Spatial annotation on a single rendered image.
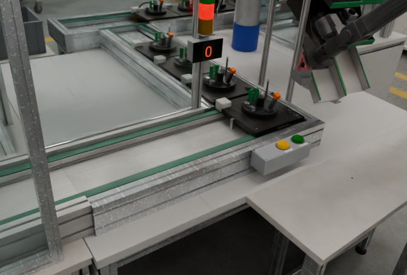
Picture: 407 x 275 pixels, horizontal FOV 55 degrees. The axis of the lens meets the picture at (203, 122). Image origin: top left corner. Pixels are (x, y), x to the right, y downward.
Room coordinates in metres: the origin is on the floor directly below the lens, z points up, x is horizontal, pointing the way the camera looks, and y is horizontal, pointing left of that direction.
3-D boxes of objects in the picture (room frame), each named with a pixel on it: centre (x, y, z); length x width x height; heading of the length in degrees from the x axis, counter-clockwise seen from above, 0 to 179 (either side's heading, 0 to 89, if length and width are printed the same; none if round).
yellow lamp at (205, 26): (1.30, 0.02, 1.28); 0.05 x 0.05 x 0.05
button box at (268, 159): (1.09, -0.27, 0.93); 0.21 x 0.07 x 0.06; 126
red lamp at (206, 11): (1.30, 0.02, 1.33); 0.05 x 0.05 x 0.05
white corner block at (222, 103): (1.34, -0.07, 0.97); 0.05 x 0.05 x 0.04; 36
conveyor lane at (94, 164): (1.16, 0.05, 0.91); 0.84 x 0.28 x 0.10; 126
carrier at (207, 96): (1.52, -0.06, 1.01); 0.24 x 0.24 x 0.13; 36
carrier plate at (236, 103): (1.32, -0.21, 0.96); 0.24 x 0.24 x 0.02; 36
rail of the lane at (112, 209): (1.03, -0.08, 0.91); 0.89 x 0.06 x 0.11; 126
